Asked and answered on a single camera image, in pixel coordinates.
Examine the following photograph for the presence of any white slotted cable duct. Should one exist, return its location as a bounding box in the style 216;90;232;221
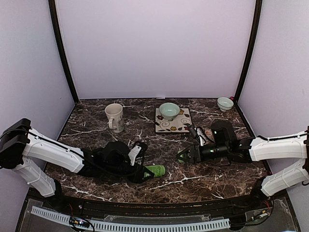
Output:
30;206;231;232

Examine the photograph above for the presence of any green labelled supplement bottle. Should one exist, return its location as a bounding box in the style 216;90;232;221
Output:
146;165;166;178

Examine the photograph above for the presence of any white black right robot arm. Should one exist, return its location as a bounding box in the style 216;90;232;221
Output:
177;120;309;210

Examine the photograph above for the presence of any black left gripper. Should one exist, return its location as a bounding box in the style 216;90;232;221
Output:
104;161;155;185

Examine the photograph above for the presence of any small white-green ceramic bowl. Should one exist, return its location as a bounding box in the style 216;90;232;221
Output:
217;97;234;112

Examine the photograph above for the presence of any light green ceramic bowl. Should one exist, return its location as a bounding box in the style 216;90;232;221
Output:
159;102;180;121

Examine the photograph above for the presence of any green bottle screw cap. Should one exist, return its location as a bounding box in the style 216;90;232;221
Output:
177;152;187;163

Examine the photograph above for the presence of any black frame post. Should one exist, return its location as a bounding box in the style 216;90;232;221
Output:
48;0;79;104
234;0;263;104

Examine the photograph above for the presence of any square floral ceramic plate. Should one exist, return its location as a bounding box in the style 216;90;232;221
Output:
154;108;192;134

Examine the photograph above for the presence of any black left frame post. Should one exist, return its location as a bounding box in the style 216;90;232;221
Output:
48;0;79;104

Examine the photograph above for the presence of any white floral ceramic mug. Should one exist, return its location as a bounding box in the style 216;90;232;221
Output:
105;103;125;133

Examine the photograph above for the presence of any black right frame post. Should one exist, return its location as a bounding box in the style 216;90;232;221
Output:
234;0;263;104

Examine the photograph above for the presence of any clear pill bottle green label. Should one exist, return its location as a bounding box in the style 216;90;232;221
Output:
205;129;213;136

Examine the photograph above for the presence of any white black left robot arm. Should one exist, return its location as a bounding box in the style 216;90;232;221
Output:
0;118;155;211

